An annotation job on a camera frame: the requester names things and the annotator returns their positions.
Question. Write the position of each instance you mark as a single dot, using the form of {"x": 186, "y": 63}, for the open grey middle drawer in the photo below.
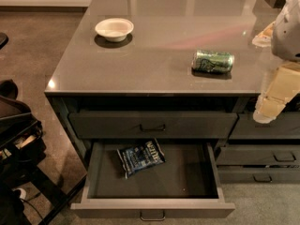
{"x": 185, "y": 186}

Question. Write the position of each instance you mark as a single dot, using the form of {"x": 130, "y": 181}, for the white paper bowl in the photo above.
{"x": 114, "y": 29}

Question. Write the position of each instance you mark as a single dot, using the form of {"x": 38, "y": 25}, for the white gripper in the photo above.
{"x": 287, "y": 37}

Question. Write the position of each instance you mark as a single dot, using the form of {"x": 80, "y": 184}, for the green soda can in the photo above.
{"x": 212, "y": 62}

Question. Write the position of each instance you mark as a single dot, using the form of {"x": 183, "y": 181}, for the grey right top drawer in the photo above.
{"x": 286, "y": 126}

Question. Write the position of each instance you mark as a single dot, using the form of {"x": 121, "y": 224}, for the grey counter cabinet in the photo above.
{"x": 150, "y": 70}

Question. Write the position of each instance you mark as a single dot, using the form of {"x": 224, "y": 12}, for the closed grey top drawer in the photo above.
{"x": 163, "y": 125}

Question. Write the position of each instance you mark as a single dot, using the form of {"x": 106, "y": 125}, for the grey right middle drawer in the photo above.
{"x": 239, "y": 155}

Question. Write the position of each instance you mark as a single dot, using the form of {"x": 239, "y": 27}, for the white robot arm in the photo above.
{"x": 283, "y": 37}

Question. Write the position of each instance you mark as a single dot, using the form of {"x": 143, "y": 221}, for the blue chip bag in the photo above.
{"x": 141, "y": 156}

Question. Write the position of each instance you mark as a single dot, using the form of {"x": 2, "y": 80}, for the grey right bottom drawer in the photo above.
{"x": 262, "y": 175}

